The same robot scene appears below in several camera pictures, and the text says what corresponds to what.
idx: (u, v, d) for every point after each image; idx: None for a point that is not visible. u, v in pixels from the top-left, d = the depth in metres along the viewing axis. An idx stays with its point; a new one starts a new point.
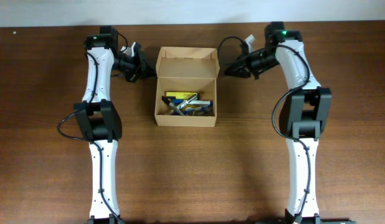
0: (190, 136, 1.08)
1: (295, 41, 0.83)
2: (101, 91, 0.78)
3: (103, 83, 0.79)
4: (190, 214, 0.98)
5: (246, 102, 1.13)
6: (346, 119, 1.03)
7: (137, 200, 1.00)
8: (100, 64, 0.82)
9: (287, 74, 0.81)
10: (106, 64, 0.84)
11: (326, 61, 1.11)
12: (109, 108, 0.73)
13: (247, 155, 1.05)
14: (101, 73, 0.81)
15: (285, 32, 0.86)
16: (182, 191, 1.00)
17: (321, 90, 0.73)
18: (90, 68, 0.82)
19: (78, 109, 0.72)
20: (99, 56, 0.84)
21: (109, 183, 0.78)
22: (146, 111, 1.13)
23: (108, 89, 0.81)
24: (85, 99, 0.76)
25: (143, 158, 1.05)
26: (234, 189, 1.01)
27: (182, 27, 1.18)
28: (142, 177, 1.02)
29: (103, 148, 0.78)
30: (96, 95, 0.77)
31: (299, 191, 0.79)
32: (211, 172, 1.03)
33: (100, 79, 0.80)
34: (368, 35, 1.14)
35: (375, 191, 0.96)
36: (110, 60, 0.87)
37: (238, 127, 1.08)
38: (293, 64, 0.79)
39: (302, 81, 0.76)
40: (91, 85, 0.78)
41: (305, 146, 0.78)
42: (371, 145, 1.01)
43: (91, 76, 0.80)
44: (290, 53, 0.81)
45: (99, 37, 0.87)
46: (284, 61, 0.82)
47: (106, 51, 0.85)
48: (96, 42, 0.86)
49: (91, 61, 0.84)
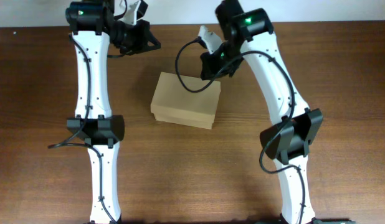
0: (190, 136, 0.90)
1: (265, 34, 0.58)
2: (96, 103, 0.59)
3: (99, 91, 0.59)
4: (190, 216, 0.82)
5: (246, 95, 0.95)
6: (356, 114, 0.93)
7: (133, 201, 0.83)
8: (93, 60, 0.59)
9: (265, 93, 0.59)
10: (101, 58, 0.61)
11: (339, 56, 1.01)
12: (109, 123, 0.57)
13: (247, 158, 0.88)
14: (97, 78, 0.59)
15: (250, 18, 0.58)
16: (183, 190, 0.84)
17: (310, 112, 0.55)
18: (80, 67, 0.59)
19: (73, 125, 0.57)
20: (90, 46, 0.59)
21: (111, 188, 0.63)
22: (143, 108, 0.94)
23: (105, 98, 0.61)
24: (78, 113, 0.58)
25: (139, 158, 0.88)
26: (235, 188, 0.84)
27: (182, 27, 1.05)
28: (136, 180, 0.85)
29: (104, 154, 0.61)
30: (91, 109, 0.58)
31: (295, 206, 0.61)
32: (211, 170, 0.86)
33: (95, 84, 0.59)
34: (383, 28, 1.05)
35: (379, 191, 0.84)
36: (105, 47, 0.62)
37: (241, 126, 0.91)
38: (270, 80, 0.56)
39: (286, 105, 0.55)
40: (86, 92, 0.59)
41: (295, 165, 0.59)
42: (384, 143, 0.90)
43: (83, 79, 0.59)
44: (263, 58, 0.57)
45: (86, 12, 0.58)
46: (258, 74, 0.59)
47: (99, 40, 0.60)
48: (81, 20, 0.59)
49: (80, 55, 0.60)
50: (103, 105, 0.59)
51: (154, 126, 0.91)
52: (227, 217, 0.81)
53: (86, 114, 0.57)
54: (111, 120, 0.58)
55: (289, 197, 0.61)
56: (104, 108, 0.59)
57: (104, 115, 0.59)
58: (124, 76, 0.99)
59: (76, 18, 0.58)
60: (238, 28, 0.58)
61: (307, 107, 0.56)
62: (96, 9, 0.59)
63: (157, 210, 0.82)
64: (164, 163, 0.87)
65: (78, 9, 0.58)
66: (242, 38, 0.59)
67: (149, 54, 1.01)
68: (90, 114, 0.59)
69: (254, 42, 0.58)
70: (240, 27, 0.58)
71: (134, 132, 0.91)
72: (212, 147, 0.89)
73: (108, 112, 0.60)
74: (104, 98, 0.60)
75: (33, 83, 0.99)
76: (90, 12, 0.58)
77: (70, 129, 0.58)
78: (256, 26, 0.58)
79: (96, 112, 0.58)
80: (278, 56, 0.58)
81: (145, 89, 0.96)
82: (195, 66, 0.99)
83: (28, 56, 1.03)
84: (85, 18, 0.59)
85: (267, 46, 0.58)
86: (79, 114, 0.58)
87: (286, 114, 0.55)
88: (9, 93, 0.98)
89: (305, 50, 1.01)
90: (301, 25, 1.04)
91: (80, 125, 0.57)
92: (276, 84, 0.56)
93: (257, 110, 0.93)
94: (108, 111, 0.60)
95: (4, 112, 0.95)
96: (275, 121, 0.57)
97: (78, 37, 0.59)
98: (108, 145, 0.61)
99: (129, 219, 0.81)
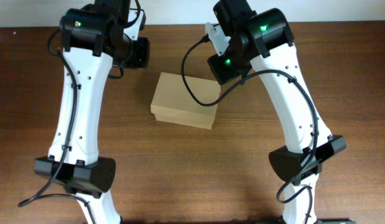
0: (190, 137, 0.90)
1: (285, 46, 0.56)
2: (76, 142, 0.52)
3: (81, 127, 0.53)
4: (190, 216, 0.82)
5: (247, 96, 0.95)
6: (356, 114, 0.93)
7: (134, 201, 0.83)
8: (83, 88, 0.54)
9: (282, 116, 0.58)
10: (94, 84, 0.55)
11: (339, 56, 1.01)
12: (88, 177, 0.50)
13: (248, 159, 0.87)
14: (85, 107, 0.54)
15: (265, 26, 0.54)
16: (183, 190, 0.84)
17: (334, 143, 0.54)
18: (66, 93, 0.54)
19: (43, 171, 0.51)
20: (83, 69, 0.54)
21: (105, 220, 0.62)
22: (143, 108, 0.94)
23: (90, 139, 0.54)
24: (52, 154, 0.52)
25: (139, 158, 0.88)
26: (235, 188, 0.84)
27: (182, 27, 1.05)
28: (136, 180, 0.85)
29: (90, 201, 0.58)
30: (69, 150, 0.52)
31: (299, 216, 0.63)
32: (211, 171, 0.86)
33: (78, 117, 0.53)
34: (384, 28, 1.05)
35: (379, 191, 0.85)
36: (101, 70, 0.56)
37: (241, 127, 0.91)
38: (290, 107, 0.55)
39: (308, 133, 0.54)
40: (66, 127, 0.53)
41: (306, 184, 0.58)
42: (384, 144, 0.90)
43: (67, 109, 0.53)
44: (282, 78, 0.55)
45: (84, 24, 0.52)
46: (275, 94, 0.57)
47: (96, 62, 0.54)
48: (78, 32, 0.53)
49: (69, 78, 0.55)
50: (85, 147, 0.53)
51: (155, 126, 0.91)
52: (228, 217, 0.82)
53: (62, 155, 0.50)
54: (91, 170, 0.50)
55: (295, 208, 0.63)
56: (85, 152, 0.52)
57: (85, 160, 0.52)
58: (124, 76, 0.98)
59: (71, 31, 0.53)
60: (251, 38, 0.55)
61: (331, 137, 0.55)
62: (98, 23, 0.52)
63: (157, 210, 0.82)
64: (164, 164, 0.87)
65: (75, 19, 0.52)
66: (255, 48, 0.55)
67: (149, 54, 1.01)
68: (67, 157, 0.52)
69: (270, 56, 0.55)
70: (254, 38, 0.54)
71: (134, 132, 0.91)
72: (212, 147, 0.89)
73: (90, 157, 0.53)
74: (90, 137, 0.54)
75: (33, 83, 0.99)
76: (90, 25, 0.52)
77: (39, 174, 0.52)
78: (271, 34, 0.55)
79: (75, 156, 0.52)
80: (298, 74, 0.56)
81: (145, 89, 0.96)
82: (195, 66, 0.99)
83: (28, 56, 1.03)
84: (82, 31, 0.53)
85: (286, 62, 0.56)
86: (53, 155, 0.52)
87: (307, 144, 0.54)
88: (9, 94, 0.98)
89: (305, 50, 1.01)
90: (301, 25, 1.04)
91: (52, 172, 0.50)
92: (296, 112, 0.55)
93: (257, 110, 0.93)
94: (90, 155, 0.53)
95: (5, 112, 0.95)
96: (293, 148, 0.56)
97: (70, 52, 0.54)
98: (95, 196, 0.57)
99: (130, 219, 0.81)
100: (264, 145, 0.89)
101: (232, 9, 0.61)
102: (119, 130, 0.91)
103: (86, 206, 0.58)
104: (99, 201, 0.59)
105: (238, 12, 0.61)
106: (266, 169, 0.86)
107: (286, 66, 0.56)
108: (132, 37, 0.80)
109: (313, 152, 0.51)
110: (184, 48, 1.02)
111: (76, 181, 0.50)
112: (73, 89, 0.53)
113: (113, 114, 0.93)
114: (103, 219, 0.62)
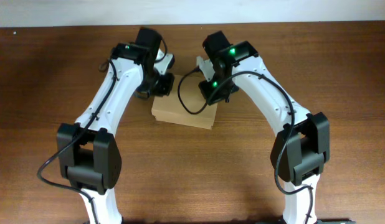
0: (190, 136, 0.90)
1: (250, 58, 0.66)
2: (104, 115, 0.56)
3: (112, 107, 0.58)
4: (190, 216, 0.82)
5: (246, 96, 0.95)
6: (356, 113, 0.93)
7: (134, 201, 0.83)
8: (121, 81, 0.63)
9: (262, 107, 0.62)
10: (128, 82, 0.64)
11: (339, 56, 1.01)
12: (108, 144, 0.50)
13: (247, 158, 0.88)
14: (118, 93, 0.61)
15: (233, 49, 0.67)
16: (183, 190, 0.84)
17: (313, 117, 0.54)
18: (107, 79, 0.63)
19: (65, 132, 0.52)
20: (123, 70, 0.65)
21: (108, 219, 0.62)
22: (143, 108, 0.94)
23: (115, 119, 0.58)
24: (78, 121, 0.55)
25: (139, 158, 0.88)
26: (235, 188, 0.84)
27: (182, 27, 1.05)
28: (136, 180, 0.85)
29: (95, 197, 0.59)
30: (96, 120, 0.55)
31: (300, 216, 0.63)
32: (211, 170, 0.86)
33: (109, 99, 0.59)
34: (382, 28, 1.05)
35: (378, 191, 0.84)
36: (136, 77, 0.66)
37: (240, 127, 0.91)
38: (265, 94, 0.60)
39: (285, 113, 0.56)
40: (97, 106, 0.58)
41: (307, 184, 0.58)
42: (384, 143, 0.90)
43: (102, 94, 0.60)
44: (252, 78, 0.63)
45: (132, 46, 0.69)
46: (250, 90, 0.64)
47: (135, 68, 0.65)
48: (124, 51, 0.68)
49: (111, 74, 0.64)
50: (110, 121, 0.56)
51: (154, 126, 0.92)
52: (228, 217, 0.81)
53: (90, 121, 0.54)
54: (111, 136, 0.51)
55: (296, 209, 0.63)
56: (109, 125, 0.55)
57: (108, 129, 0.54)
58: None
59: (121, 49, 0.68)
60: (225, 60, 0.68)
61: (309, 113, 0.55)
62: (142, 52, 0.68)
63: (157, 210, 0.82)
64: (164, 164, 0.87)
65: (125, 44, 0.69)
66: (229, 66, 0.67)
67: None
68: (93, 124, 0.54)
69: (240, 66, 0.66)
70: (227, 58, 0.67)
71: (134, 131, 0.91)
72: (212, 147, 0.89)
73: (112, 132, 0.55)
74: (114, 119, 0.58)
75: (33, 83, 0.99)
76: (136, 53, 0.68)
77: (59, 142, 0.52)
78: (240, 56, 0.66)
79: (99, 124, 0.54)
80: (266, 73, 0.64)
81: None
82: (195, 66, 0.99)
83: (28, 56, 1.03)
84: (128, 55, 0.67)
85: (252, 66, 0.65)
86: (80, 122, 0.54)
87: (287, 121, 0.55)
88: (9, 93, 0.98)
89: (304, 50, 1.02)
90: (301, 25, 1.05)
91: (73, 137, 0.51)
92: (270, 97, 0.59)
93: (257, 110, 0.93)
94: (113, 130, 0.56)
95: (5, 112, 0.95)
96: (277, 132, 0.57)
97: (116, 60, 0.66)
98: (99, 193, 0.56)
99: (130, 219, 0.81)
100: (265, 145, 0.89)
101: (211, 42, 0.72)
102: (119, 131, 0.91)
103: (90, 203, 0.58)
104: (104, 197, 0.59)
105: (219, 46, 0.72)
106: (266, 169, 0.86)
107: (255, 70, 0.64)
108: (160, 71, 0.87)
109: (291, 127, 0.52)
110: (184, 48, 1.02)
111: (94, 147, 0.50)
112: (113, 79, 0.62)
113: None
114: (106, 218, 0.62)
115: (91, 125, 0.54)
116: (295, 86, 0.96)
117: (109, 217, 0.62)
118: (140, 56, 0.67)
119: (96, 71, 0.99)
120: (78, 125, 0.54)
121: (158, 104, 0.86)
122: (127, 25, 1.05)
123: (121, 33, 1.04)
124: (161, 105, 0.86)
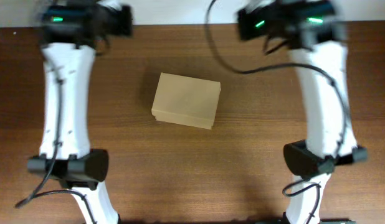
0: (190, 136, 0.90)
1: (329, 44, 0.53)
2: (67, 137, 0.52)
3: (70, 120, 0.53)
4: (190, 216, 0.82)
5: (247, 96, 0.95)
6: (357, 113, 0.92)
7: (134, 201, 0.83)
8: (67, 81, 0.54)
9: (311, 114, 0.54)
10: (78, 76, 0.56)
11: None
12: (83, 167, 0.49)
13: (248, 158, 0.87)
14: (68, 96, 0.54)
15: (320, 18, 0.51)
16: (183, 190, 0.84)
17: (358, 154, 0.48)
18: (52, 91, 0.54)
19: (35, 165, 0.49)
20: (66, 65, 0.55)
21: (101, 213, 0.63)
22: (143, 108, 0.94)
23: (79, 130, 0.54)
24: (43, 152, 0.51)
25: (139, 158, 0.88)
26: (235, 188, 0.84)
27: (182, 26, 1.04)
28: (136, 180, 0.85)
29: (87, 194, 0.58)
30: (60, 145, 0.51)
31: (303, 213, 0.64)
32: (211, 171, 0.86)
33: (62, 109, 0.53)
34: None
35: (378, 192, 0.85)
36: (83, 63, 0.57)
37: (240, 127, 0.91)
38: (323, 109, 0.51)
39: (334, 140, 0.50)
40: (56, 126, 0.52)
41: (315, 182, 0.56)
42: (384, 144, 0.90)
43: (52, 104, 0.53)
44: (321, 78, 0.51)
45: (65, 18, 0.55)
46: (308, 90, 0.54)
47: (78, 55, 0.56)
48: (58, 29, 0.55)
49: (52, 76, 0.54)
50: (75, 140, 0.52)
51: (154, 126, 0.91)
52: (227, 217, 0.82)
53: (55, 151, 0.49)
54: (85, 161, 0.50)
55: (301, 205, 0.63)
56: (76, 145, 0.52)
57: (77, 154, 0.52)
58: (125, 76, 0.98)
59: (51, 27, 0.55)
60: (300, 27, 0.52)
61: (356, 147, 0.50)
62: (78, 15, 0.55)
63: (157, 210, 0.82)
64: (164, 164, 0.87)
65: (53, 15, 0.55)
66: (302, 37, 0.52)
67: (149, 53, 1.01)
68: (60, 152, 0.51)
69: (317, 53, 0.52)
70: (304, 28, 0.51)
71: (134, 132, 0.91)
72: (212, 147, 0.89)
73: (81, 150, 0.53)
74: (79, 131, 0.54)
75: (32, 83, 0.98)
76: (70, 20, 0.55)
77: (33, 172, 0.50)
78: (334, 22, 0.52)
79: (66, 150, 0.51)
80: (340, 78, 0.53)
81: (144, 89, 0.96)
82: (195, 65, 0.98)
83: (27, 56, 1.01)
84: (68, 50, 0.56)
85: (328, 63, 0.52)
86: (45, 152, 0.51)
87: (331, 150, 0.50)
88: (9, 93, 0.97)
89: None
90: None
91: (46, 168, 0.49)
92: (327, 115, 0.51)
93: (257, 110, 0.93)
94: (81, 146, 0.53)
95: (4, 112, 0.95)
96: (314, 152, 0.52)
97: (51, 49, 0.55)
98: (90, 188, 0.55)
99: (130, 219, 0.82)
100: (265, 145, 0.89)
101: None
102: (119, 131, 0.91)
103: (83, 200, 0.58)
104: (96, 193, 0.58)
105: None
106: (266, 169, 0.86)
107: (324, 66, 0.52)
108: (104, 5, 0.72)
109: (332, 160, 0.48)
110: (184, 48, 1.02)
111: (71, 173, 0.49)
112: (58, 83, 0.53)
113: (113, 115, 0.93)
114: (99, 212, 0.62)
115: (57, 153, 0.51)
116: (296, 86, 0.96)
117: (102, 211, 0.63)
118: (80, 22, 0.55)
119: (96, 71, 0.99)
120: (45, 156, 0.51)
121: (159, 106, 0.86)
122: None
123: None
124: (162, 106, 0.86)
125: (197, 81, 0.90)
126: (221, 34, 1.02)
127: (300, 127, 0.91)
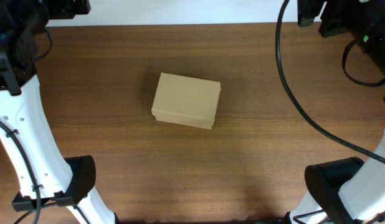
0: (190, 136, 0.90)
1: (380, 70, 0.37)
2: (45, 179, 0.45)
3: (45, 168, 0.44)
4: (190, 216, 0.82)
5: (247, 96, 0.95)
6: (357, 113, 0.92)
7: (133, 201, 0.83)
8: (22, 131, 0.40)
9: (365, 186, 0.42)
10: (33, 120, 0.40)
11: (339, 56, 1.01)
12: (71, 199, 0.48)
13: (248, 158, 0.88)
14: (36, 147, 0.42)
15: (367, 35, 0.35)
16: (183, 190, 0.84)
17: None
18: (9, 145, 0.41)
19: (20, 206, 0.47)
20: (9, 113, 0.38)
21: (96, 216, 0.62)
22: (143, 108, 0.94)
23: (56, 166, 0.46)
24: (26, 194, 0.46)
25: (139, 158, 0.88)
26: (235, 188, 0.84)
27: (182, 27, 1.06)
28: (135, 180, 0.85)
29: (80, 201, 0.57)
30: (42, 186, 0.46)
31: None
32: (210, 171, 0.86)
33: (30, 158, 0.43)
34: None
35: None
36: (27, 102, 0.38)
37: (241, 127, 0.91)
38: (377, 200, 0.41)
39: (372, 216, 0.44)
40: (29, 175, 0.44)
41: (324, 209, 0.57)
42: None
43: (17, 157, 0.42)
44: None
45: None
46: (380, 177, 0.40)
47: (20, 99, 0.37)
48: None
49: None
50: (55, 181, 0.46)
51: (154, 125, 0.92)
52: (228, 217, 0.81)
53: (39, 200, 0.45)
54: (72, 196, 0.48)
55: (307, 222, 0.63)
56: (59, 184, 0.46)
57: (63, 190, 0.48)
58: (125, 75, 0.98)
59: None
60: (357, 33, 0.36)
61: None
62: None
63: (157, 210, 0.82)
64: (164, 164, 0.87)
65: None
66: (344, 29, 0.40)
67: (149, 54, 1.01)
68: (43, 191, 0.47)
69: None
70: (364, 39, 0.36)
71: (134, 132, 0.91)
72: (212, 147, 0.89)
73: (65, 182, 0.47)
74: (55, 168, 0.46)
75: None
76: None
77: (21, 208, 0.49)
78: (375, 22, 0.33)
79: (51, 190, 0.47)
80: None
81: (144, 89, 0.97)
82: (195, 65, 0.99)
83: None
84: (3, 96, 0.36)
85: None
86: (27, 195, 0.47)
87: (365, 218, 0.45)
88: None
89: (304, 51, 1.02)
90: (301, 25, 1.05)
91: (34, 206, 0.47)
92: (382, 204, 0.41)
93: (257, 110, 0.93)
94: (65, 178, 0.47)
95: None
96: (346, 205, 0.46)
97: None
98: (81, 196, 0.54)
99: (129, 219, 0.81)
100: (265, 145, 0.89)
101: None
102: (119, 131, 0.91)
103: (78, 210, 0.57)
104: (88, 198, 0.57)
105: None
106: (266, 169, 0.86)
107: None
108: None
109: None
110: (185, 48, 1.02)
111: (61, 205, 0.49)
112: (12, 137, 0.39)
113: (113, 114, 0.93)
114: (95, 215, 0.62)
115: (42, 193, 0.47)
116: (295, 87, 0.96)
117: (98, 214, 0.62)
118: (5, 50, 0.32)
119: (97, 72, 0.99)
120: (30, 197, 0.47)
121: (159, 104, 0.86)
122: (127, 26, 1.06)
123: (123, 34, 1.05)
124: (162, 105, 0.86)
125: (197, 80, 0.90)
126: (220, 36, 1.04)
127: (300, 127, 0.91)
